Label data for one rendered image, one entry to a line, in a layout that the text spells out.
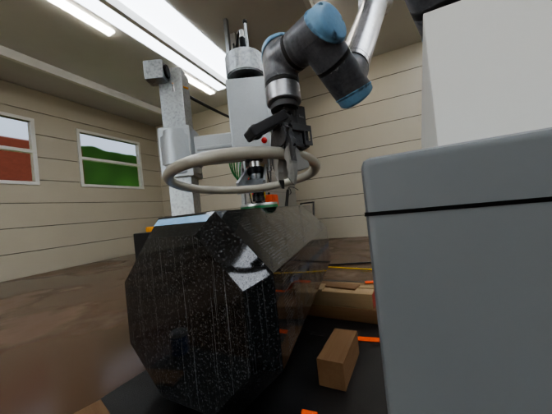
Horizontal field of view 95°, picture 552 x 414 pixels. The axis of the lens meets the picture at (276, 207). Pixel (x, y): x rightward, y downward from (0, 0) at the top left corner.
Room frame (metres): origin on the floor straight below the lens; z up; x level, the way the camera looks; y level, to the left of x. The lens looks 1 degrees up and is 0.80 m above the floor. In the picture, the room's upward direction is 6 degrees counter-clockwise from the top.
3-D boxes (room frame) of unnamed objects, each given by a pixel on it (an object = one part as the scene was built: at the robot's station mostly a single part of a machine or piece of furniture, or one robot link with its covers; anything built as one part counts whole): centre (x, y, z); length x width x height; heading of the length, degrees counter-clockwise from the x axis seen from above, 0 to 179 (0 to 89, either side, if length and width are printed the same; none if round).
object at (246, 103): (1.56, 0.10, 1.32); 0.36 x 0.22 x 0.45; 0
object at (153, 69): (2.02, 0.83, 2.00); 0.20 x 0.18 x 0.15; 60
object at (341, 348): (1.24, -0.23, 0.07); 0.30 x 0.12 x 0.12; 151
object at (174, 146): (2.15, 0.55, 1.37); 0.74 x 0.34 x 0.25; 89
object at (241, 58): (1.83, 0.10, 1.62); 0.96 x 0.25 x 0.17; 0
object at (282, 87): (0.66, -0.05, 1.09); 0.10 x 0.09 x 0.05; 31
